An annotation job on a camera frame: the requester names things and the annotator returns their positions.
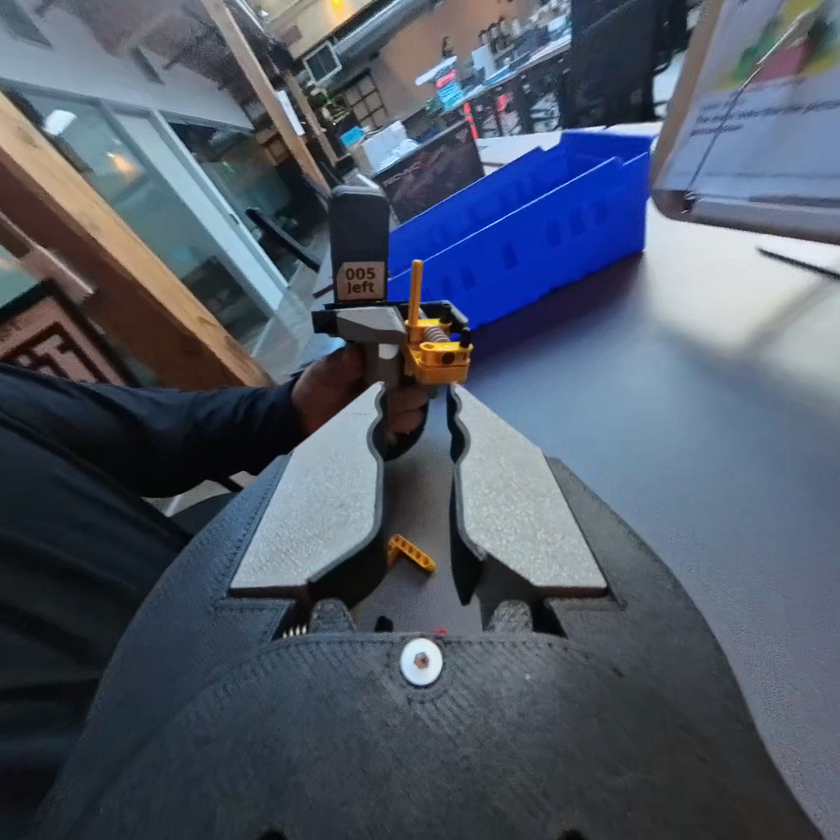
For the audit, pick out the blue plastic bin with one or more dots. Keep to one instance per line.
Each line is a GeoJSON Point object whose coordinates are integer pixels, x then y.
{"type": "Point", "coordinates": [525, 216]}

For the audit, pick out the black office chair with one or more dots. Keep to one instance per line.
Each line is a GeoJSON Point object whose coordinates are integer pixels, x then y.
{"type": "Point", "coordinates": [617, 59]}

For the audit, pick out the yellow lego spring assembly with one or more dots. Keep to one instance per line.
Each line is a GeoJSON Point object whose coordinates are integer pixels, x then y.
{"type": "Point", "coordinates": [439, 361]}

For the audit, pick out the person's left hand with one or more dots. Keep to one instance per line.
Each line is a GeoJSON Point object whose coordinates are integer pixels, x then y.
{"type": "Point", "coordinates": [328, 387]}

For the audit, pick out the printed instruction sheet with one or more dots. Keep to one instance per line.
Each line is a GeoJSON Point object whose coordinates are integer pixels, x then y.
{"type": "Point", "coordinates": [754, 131]}

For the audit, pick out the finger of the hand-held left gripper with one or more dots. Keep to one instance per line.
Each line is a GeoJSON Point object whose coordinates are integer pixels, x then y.
{"type": "Point", "coordinates": [371, 325]}
{"type": "Point", "coordinates": [453, 308]}

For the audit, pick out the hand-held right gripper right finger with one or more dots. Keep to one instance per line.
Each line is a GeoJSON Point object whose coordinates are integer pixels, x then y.
{"type": "Point", "coordinates": [518, 512]}

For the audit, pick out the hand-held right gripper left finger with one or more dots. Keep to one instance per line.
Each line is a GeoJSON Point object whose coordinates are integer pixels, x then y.
{"type": "Point", "coordinates": [315, 512]}

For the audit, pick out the wooden instruction sign stand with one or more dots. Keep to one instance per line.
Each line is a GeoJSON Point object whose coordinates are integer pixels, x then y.
{"type": "Point", "coordinates": [669, 164]}

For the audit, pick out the black toy set box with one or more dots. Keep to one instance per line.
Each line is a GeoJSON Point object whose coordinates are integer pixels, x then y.
{"type": "Point", "coordinates": [426, 177]}

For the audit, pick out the yellow angled lego beam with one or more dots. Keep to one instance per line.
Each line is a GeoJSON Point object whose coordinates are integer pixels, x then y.
{"type": "Point", "coordinates": [410, 551]}

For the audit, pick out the cluttered background desk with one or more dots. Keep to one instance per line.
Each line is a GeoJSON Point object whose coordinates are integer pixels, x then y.
{"type": "Point", "coordinates": [492, 79]}

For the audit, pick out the person's left forearm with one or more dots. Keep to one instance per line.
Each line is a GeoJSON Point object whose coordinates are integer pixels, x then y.
{"type": "Point", "coordinates": [164, 433]}

